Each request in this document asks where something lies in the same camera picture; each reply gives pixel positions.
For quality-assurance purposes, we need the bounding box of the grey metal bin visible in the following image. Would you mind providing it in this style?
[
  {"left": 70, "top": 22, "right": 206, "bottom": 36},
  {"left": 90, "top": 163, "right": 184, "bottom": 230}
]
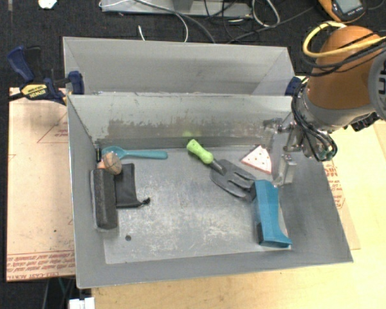
[{"left": 62, "top": 36, "right": 354, "bottom": 290}]

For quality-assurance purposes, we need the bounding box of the green-handled garden fork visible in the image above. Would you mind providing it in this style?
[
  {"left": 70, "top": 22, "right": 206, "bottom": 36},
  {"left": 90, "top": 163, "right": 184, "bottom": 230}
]
[{"left": 185, "top": 138, "right": 257, "bottom": 202}]

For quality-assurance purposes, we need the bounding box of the teal blue block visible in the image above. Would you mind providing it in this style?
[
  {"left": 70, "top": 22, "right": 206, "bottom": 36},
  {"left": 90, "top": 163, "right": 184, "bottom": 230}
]
[{"left": 252, "top": 179, "right": 293, "bottom": 248}]

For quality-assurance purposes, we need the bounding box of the dark grey flat block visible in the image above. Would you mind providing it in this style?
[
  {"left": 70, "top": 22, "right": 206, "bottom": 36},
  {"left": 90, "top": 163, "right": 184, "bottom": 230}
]
[{"left": 89, "top": 168, "right": 120, "bottom": 231}]

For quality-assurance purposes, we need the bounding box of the teal plastic spoon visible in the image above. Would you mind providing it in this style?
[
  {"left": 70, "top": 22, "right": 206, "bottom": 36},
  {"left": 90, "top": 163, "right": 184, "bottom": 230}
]
[{"left": 101, "top": 145, "right": 169, "bottom": 161}]

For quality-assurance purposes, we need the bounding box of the pink dotted triangle slice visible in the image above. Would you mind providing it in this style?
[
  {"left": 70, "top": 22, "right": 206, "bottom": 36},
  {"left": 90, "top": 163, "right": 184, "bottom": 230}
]
[{"left": 241, "top": 144, "right": 273, "bottom": 176}]

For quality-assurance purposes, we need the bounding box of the black cloth pouch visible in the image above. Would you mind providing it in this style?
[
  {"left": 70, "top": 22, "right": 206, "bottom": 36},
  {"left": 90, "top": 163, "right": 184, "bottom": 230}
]
[{"left": 113, "top": 163, "right": 151, "bottom": 209}]

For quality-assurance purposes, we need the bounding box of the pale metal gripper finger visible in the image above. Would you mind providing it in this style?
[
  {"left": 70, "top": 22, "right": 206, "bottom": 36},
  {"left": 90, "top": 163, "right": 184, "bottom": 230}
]
[
  {"left": 273, "top": 154, "right": 298, "bottom": 187},
  {"left": 262, "top": 118, "right": 289, "bottom": 177}
]

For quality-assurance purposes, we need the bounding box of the brown cardboard board red print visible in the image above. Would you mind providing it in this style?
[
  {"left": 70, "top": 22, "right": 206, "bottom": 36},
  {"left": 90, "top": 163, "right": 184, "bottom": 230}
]
[{"left": 5, "top": 87, "right": 362, "bottom": 283}]

